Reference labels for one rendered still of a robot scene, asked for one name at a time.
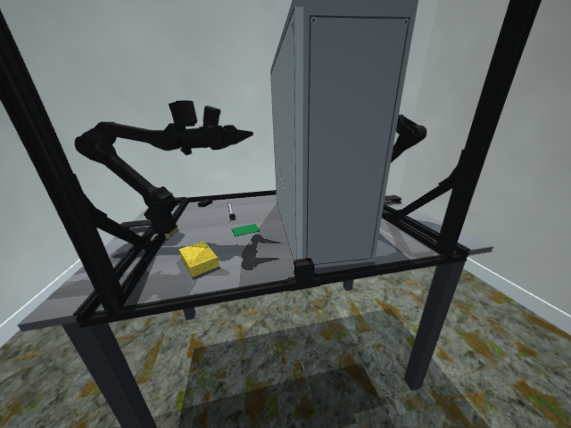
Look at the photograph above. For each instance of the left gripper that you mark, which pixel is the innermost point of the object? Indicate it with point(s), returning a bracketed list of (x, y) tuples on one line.
[(225, 136)]

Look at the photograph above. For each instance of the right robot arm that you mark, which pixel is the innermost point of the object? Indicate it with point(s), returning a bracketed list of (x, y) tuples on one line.
[(408, 136)]

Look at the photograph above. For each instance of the yellow sponge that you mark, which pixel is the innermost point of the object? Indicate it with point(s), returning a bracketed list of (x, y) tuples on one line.
[(199, 258)]

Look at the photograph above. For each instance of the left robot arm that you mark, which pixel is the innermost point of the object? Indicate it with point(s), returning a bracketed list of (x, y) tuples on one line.
[(160, 203)]

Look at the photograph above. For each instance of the green flat rectangular plate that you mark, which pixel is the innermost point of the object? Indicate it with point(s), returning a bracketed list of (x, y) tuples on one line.
[(244, 230)]

